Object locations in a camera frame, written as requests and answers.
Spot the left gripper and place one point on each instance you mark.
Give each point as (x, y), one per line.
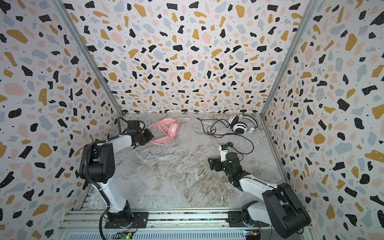
(147, 134)

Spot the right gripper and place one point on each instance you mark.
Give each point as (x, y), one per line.
(219, 163)

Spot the pink headphones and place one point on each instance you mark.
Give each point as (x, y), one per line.
(168, 128)

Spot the white black headphones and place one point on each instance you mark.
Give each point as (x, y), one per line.
(237, 125)

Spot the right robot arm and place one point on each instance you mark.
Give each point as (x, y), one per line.
(276, 205)

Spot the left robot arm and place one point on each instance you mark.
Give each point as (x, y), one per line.
(98, 167)

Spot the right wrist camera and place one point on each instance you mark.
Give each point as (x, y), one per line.
(224, 150)

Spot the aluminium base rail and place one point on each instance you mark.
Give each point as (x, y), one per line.
(168, 224)

